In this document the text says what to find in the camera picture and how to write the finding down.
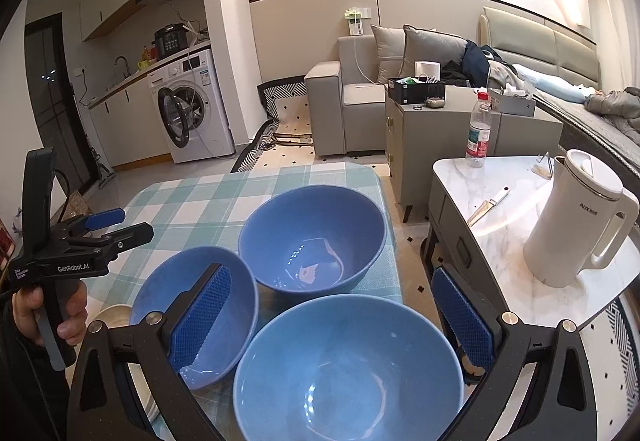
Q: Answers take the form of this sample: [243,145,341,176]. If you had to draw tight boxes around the black storage box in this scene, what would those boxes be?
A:
[387,77,446,104]

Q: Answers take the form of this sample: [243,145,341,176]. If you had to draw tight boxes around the grey bedside cabinet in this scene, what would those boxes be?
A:
[385,84,563,222]

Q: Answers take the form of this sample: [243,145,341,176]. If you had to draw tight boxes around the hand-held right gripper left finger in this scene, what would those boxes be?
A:
[66,263,234,441]

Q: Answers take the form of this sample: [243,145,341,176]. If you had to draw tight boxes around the small knife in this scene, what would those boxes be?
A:
[467,188,510,227]

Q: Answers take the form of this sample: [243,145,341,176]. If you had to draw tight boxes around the grey padded jacket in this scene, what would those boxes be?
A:
[585,88,640,144]

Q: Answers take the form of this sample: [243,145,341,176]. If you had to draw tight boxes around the white flat box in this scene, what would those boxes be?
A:
[487,88,536,117]

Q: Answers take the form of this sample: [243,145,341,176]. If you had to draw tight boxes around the black electric pressure cooker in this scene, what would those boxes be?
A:
[154,24,188,57]

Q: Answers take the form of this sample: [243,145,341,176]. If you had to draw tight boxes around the plastic water bottle red label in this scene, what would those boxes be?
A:
[465,90,493,168]

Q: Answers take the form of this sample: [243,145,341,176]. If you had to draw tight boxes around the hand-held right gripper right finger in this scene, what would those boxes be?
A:
[431,267,596,441]

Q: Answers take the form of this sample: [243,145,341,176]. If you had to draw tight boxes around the white curtain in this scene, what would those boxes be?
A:
[595,0,640,92]

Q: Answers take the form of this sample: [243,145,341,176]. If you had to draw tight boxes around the marble side table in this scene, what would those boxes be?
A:
[425,156,640,357]

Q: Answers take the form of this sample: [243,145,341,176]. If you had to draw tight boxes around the green checked tablecloth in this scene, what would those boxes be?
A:
[107,161,403,441]

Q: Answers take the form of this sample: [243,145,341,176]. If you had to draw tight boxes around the person's left hand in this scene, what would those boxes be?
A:
[14,278,89,348]

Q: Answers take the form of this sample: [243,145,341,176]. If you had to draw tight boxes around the large cream plate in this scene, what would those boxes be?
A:
[94,303,162,422]

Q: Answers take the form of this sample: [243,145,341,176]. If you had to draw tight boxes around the black white patterned rug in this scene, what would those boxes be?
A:
[231,76,313,172]

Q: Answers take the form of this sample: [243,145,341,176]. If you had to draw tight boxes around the bed with padded headboard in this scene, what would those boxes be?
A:
[480,6,640,147]

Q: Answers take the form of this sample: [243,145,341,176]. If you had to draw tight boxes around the grey throw pillow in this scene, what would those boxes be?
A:
[371,24,408,84]
[400,24,468,84]

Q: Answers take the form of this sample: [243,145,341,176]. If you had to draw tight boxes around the small blue bowl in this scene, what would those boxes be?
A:
[129,245,259,391]

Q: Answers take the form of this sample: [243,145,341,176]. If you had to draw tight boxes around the white kitchen counter cabinet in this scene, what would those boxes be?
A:
[87,38,211,167]

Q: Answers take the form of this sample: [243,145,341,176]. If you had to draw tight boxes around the white electric kettle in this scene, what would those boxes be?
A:
[523,149,640,287]

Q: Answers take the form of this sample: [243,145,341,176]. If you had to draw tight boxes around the navy clothing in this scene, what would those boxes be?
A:
[442,41,506,87]

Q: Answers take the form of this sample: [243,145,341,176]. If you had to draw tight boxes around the white washing machine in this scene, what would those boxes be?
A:
[149,48,236,164]

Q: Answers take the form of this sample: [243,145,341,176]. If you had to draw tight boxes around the light blue pillow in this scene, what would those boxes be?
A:
[515,64,586,102]

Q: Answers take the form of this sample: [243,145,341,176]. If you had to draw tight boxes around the grey sofa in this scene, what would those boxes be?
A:
[305,34,481,157]

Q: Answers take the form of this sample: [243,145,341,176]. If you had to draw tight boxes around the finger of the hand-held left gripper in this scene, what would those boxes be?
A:
[60,208,126,235]
[65,222,154,257]

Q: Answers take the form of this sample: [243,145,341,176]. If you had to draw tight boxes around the wall switch panel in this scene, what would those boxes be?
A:
[345,7,373,37]

